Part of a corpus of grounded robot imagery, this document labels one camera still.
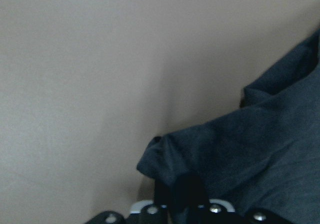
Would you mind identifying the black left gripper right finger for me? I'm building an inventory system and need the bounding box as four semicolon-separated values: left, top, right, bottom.
174;174;209;212

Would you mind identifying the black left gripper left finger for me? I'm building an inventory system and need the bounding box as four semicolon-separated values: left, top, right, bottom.
153;180;179;209

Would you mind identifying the black graphic t-shirt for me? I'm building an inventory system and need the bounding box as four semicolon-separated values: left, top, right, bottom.
137;31;320;224

